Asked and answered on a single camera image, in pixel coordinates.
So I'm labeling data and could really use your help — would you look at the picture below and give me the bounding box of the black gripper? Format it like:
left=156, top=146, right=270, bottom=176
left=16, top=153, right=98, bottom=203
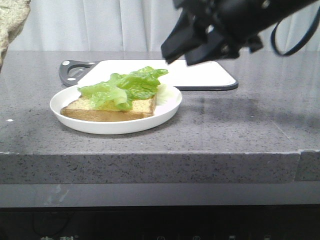
left=161, top=0, right=313, bottom=66

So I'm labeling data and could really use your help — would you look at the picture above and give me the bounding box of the green lettuce leaf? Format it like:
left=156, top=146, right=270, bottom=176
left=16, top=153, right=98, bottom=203
left=78, top=66, right=169, bottom=111

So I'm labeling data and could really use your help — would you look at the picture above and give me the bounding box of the toasted bread slice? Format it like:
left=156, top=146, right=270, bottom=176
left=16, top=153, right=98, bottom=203
left=0, top=0, right=31, bottom=69
left=60, top=96, right=156, bottom=122

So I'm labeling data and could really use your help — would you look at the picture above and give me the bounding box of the white cutting board grey rim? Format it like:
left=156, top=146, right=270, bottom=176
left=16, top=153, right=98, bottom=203
left=58, top=60, right=239, bottom=91

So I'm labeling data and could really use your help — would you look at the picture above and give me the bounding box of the white round plate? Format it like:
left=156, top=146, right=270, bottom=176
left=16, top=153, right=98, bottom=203
left=49, top=85, right=182, bottom=135

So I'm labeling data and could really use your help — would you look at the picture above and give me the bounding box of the white curtain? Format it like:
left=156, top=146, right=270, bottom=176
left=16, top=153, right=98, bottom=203
left=0, top=0, right=320, bottom=53

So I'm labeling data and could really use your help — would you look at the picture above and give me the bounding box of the black appliance front panel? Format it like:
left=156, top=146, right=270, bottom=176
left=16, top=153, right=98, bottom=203
left=0, top=205, right=320, bottom=240

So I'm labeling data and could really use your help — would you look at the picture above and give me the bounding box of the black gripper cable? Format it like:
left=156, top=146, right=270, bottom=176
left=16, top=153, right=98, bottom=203
left=270, top=6, right=320, bottom=57

